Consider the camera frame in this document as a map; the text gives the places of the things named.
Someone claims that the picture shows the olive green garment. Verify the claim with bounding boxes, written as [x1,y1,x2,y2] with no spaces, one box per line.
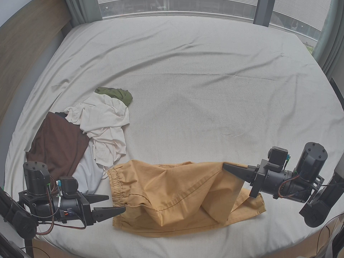
[95,87,133,107]

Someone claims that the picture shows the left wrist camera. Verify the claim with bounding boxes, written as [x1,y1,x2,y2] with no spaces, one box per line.
[59,176,79,199]

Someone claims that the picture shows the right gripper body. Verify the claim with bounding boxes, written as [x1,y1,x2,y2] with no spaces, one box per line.
[249,165,295,199]

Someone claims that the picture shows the mustard yellow shorts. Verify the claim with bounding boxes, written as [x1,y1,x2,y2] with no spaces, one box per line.
[106,159,266,238]

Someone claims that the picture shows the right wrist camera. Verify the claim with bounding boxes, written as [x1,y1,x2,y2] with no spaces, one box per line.
[267,146,292,173]

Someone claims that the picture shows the black cable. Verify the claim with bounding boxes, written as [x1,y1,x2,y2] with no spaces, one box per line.
[317,214,344,258]

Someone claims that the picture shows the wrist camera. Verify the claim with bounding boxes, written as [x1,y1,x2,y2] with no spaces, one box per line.
[267,146,292,173]
[59,176,79,199]

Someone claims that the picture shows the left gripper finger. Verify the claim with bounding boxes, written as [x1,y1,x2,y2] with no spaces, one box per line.
[91,206,126,224]
[82,194,109,205]

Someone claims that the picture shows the brown garment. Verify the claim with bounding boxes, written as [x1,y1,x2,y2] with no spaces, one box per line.
[25,112,90,183]

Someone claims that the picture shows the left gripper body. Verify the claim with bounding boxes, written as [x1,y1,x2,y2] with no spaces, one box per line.
[58,192,94,226]

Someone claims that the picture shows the cream garment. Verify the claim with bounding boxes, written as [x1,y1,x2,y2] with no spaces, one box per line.
[64,92,131,169]

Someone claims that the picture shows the bed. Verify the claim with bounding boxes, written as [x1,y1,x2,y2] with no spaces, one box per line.
[0,0,344,258]

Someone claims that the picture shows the white garment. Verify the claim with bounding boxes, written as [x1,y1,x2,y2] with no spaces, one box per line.
[72,144,108,196]

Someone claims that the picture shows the window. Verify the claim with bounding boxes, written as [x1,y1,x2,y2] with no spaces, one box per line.
[91,0,335,46]

